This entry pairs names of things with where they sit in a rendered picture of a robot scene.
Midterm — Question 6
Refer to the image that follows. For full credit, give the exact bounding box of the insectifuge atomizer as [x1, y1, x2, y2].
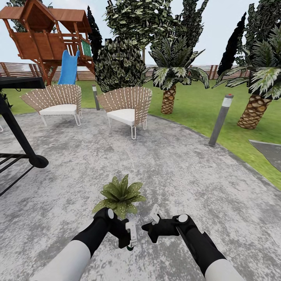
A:
[127, 241, 134, 251]

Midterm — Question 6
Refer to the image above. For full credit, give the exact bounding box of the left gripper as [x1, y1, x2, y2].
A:
[113, 219, 130, 249]

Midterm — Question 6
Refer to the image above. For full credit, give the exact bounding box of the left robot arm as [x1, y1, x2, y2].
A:
[30, 207, 137, 281]

